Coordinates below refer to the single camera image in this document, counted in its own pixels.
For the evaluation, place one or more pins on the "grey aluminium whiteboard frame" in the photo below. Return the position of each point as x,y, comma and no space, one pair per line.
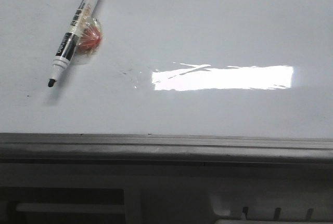
162,149

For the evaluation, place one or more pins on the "white whiteboard surface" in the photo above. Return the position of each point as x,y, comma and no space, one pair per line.
249,68

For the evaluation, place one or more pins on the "white tray with slots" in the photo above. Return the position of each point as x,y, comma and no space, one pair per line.
274,207

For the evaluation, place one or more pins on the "black white whiteboard marker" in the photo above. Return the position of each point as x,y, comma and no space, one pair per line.
69,43

